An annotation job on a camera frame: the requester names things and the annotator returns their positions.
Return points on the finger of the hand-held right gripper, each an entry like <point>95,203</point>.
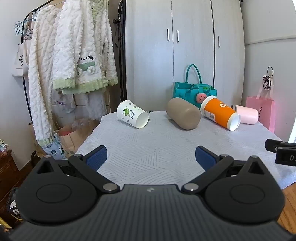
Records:
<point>271,144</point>

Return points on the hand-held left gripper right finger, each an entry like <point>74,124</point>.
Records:
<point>204,159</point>

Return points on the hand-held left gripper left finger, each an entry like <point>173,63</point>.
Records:
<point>97,158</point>

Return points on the pink cup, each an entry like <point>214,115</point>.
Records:
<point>247,114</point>

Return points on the orange cup with white lid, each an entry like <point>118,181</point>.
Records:
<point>219,111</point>

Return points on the beige cup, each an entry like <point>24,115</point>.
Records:
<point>182,113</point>

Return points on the white cup with green print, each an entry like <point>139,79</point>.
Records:
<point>129,113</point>

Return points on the brown paper bag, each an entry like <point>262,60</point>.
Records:
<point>74,134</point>

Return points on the pink paper gift bag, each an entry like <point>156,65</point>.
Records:
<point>266,111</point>

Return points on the printed white plastic bag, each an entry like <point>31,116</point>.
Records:
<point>55,148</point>

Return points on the white patterned tablecloth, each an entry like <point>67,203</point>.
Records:
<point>150,143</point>

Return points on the white printed garment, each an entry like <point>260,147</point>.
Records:
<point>92,102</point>

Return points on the pink strawberry bag charm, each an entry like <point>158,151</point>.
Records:
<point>200,98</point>

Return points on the teal felt handbag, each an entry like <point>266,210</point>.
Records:
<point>182,90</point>

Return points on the dark wooden cabinet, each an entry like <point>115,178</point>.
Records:
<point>9,171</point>

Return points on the long fluffy white robe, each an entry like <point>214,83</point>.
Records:
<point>40,81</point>

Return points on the fluffy white robe green trim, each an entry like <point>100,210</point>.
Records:
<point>81,46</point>

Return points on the light grey wardrobe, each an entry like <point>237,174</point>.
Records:
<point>150,58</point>

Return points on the black light stand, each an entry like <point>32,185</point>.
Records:
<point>120,46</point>

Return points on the white canvas tote bag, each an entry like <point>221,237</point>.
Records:
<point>19,62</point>

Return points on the black clothes rack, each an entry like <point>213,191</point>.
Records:
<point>26,30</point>

